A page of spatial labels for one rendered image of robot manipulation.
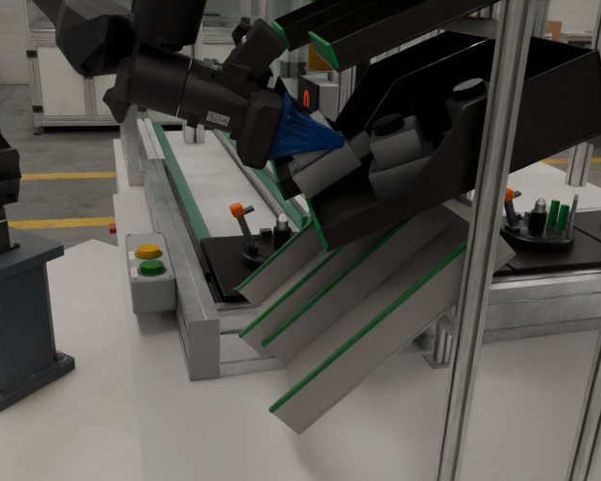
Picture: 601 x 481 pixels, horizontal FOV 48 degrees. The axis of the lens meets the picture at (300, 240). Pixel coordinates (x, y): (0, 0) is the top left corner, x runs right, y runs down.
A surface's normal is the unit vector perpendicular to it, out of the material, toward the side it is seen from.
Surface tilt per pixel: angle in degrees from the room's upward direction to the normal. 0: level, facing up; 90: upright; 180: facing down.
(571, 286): 90
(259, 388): 0
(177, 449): 0
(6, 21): 90
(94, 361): 0
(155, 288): 90
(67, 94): 90
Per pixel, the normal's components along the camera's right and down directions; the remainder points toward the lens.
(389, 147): -0.15, 0.47
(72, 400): 0.04, -0.93
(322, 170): 0.11, 0.40
